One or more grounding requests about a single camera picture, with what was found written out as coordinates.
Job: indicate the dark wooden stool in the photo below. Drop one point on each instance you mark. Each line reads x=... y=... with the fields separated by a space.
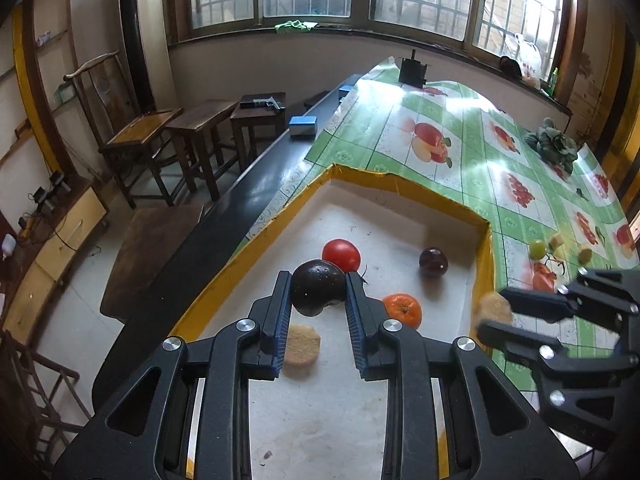
x=200 y=120
x=257 y=115

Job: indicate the yellow-edged white cardboard box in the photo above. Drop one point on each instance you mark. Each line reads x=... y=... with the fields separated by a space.
x=400 y=230

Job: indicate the dark wooden frame chair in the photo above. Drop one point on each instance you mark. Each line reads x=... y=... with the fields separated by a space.
x=35 y=395

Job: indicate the white bottle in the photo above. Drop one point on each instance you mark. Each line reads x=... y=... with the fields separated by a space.
x=7 y=246

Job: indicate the large blue box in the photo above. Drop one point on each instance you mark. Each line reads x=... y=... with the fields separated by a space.
x=303 y=126

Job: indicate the orange mandarin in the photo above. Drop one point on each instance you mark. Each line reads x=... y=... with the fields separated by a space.
x=402 y=310

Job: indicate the white plastic bag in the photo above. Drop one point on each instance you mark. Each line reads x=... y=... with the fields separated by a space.
x=527 y=60

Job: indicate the green cloth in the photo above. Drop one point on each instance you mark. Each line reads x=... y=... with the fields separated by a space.
x=295 y=25

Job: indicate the dark object on windowsill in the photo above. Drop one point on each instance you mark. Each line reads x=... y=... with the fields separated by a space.
x=510 y=65

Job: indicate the black table device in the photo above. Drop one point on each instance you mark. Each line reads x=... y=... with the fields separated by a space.
x=412 y=71

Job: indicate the wooden cabinet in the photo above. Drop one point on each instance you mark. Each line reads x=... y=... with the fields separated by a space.
x=55 y=240

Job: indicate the black charger device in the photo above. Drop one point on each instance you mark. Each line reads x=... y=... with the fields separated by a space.
x=47 y=192

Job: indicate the tall black board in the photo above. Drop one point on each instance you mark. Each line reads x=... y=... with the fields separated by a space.
x=135 y=35

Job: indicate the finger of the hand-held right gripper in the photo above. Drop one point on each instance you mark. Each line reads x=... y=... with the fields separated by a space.
x=530 y=302
x=510 y=337

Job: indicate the green fruit-print tablecloth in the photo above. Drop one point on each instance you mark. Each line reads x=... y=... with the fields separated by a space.
x=450 y=110

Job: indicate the dark purple plum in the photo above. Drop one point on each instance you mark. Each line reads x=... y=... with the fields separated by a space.
x=317 y=287
x=433 y=262

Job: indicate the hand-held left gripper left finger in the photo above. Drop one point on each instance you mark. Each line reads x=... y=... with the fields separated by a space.
x=285 y=320

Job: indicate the green plastic bottle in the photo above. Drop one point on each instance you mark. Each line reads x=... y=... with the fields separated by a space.
x=552 y=80

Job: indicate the wooden wall shelf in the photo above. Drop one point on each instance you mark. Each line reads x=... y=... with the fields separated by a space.
x=45 y=45

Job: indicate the green grape fruit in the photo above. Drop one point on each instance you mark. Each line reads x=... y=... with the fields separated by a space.
x=537 y=249

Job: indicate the grey hand tool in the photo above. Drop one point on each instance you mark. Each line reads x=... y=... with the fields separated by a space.
x=262 y=101

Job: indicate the low brown wooden table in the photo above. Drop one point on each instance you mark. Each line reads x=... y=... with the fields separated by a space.
x=155 y=245

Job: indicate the red tomato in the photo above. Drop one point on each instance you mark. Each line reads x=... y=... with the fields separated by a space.
x=341 y=255

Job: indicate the wooden armchair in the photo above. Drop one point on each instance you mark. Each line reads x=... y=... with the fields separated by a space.
x=135 y=130

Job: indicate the tan biscuit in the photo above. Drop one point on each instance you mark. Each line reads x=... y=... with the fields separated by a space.
x=301 y=344

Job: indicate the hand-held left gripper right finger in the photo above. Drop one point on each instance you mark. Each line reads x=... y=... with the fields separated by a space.
x=356 y=330

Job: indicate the small blue box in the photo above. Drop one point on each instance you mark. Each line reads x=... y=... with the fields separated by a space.
x=345 y=91

